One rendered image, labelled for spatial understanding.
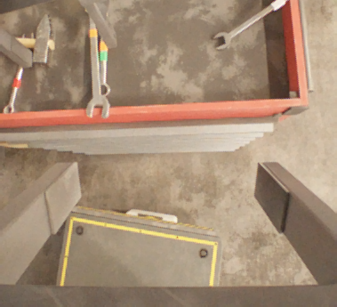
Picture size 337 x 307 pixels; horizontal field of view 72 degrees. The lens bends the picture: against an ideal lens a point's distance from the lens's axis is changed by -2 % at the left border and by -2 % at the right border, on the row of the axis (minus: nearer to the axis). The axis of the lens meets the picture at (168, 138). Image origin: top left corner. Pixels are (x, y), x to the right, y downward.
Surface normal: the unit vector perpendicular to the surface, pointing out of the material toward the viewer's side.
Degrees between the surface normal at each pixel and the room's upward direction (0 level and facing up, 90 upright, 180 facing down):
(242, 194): 0
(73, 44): 0
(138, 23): 0
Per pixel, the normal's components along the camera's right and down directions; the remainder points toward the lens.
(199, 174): -0.13, -0.12
